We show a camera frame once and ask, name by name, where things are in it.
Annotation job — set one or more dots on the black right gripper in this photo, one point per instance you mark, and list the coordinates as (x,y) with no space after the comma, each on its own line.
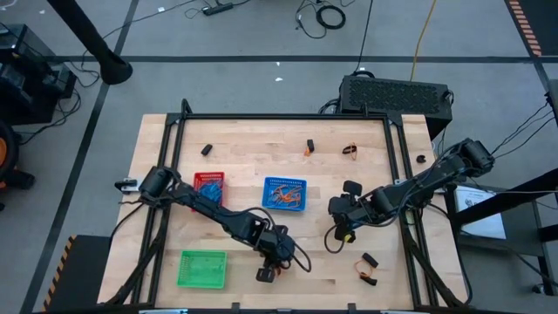
(353,209)

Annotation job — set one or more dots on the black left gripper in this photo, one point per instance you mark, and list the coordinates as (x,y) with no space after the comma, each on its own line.
(276,248)

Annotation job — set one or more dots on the green plastic basket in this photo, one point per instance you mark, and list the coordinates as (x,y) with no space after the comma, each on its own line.
(202,270)

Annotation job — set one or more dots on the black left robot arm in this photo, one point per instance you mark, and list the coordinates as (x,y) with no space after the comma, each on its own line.
(226,220)

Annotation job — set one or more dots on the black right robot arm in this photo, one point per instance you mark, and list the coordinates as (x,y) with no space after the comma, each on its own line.
(436,174)

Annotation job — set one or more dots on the blue plastic basket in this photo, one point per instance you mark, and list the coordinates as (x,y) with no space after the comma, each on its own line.
(272,181)

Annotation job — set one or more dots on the small black knob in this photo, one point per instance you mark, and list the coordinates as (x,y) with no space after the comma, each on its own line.
(421,159)

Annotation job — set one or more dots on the red plastic basket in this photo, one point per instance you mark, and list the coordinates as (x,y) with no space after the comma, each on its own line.
(209,175)

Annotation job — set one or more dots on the black perforated computer case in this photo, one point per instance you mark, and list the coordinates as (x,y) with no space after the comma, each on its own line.
(392,98)

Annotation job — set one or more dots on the white paper sheet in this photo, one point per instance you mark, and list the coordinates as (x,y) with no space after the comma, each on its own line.
(484,224)

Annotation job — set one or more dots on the black metal beam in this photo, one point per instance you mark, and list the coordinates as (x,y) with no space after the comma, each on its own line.
(523,192)

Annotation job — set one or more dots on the black hazard striped mat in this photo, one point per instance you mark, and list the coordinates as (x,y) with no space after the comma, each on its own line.
(545,22)
(87,275)

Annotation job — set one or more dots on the black power strip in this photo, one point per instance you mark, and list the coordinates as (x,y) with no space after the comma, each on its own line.
(218,8)

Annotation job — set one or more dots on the black stand pole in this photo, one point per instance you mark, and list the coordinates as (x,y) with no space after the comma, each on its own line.
(113,67)

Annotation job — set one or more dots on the black orange wheeled machine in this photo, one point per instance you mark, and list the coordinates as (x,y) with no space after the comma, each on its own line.
(6,152)

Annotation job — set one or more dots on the black equipment cart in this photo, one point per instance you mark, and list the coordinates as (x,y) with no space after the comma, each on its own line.
(26,87)

